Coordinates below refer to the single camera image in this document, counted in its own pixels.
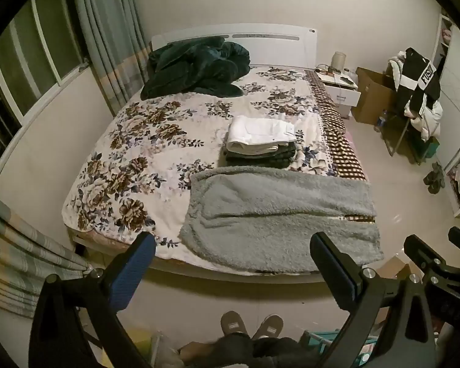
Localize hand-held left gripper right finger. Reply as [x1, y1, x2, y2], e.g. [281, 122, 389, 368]
[310, 232, 438, 368]

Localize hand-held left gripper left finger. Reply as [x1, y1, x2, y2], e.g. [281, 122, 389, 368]
[29, 232, 156, 368]

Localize grey fleece pants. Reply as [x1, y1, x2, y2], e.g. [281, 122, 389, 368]
[178, 167, 384, 273]

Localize white folded pants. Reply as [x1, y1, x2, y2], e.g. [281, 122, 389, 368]
[227, 116, 297, 153]

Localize small cardboard box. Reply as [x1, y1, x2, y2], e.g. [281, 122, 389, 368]
[376, 255, 412, 281]

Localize pair of dark slippers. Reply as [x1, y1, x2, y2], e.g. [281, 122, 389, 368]
[424, 161, 445, 194]

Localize yellow box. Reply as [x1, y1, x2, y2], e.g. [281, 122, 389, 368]
[128, 326, 154, 359]

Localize teal plastic crate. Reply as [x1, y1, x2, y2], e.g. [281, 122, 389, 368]
[303, 330, 380, 368]

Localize person's grey slipper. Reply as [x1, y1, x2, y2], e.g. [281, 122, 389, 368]
[253, 314, 284, 340]
[220, 310, 250, 340]

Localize green storage bin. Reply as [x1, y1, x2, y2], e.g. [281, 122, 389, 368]
[418, 138, 439, 165]

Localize striped green curtain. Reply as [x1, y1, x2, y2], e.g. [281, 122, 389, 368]
[0, 186, 90, 309]
[71, 0, 154, 117]

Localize brown checkered bed sheet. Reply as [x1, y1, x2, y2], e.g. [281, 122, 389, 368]
[309, 70, 376, 223]

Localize floral bed blanket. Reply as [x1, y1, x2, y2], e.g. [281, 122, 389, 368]
[61, 65, 369, 273]

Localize white puffy jacket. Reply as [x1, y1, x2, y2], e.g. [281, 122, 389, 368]
[404, 96, 443, 140]

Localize person's legs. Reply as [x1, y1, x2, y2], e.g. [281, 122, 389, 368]
[178, 333, 311, 368]

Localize dark folded jeans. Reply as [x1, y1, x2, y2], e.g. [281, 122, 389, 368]
[225, 149, 295, 169]

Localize large cardboard box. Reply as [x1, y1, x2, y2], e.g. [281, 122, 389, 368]
[351, 67, 398, 125]

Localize black and white jacket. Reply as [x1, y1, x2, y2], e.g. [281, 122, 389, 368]
[397, 47, 441, 117]

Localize white nightstand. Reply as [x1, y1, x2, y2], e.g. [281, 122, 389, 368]
[316, 71, 362, 119]

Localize white table lamp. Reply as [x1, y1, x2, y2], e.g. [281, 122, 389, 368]
[331, 52, 347, 75]

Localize dark green quilt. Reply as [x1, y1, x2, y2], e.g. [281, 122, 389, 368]
[141, 36, 251, 100]

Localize white headboard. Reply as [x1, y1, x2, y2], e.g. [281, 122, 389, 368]
[150, 23, 318, 67]

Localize metal frame chair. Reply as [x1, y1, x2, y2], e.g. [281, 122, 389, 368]
[379, 96, 426, 162]

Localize window with white frame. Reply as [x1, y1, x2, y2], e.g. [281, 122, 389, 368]
[0, 0, 89, 185]

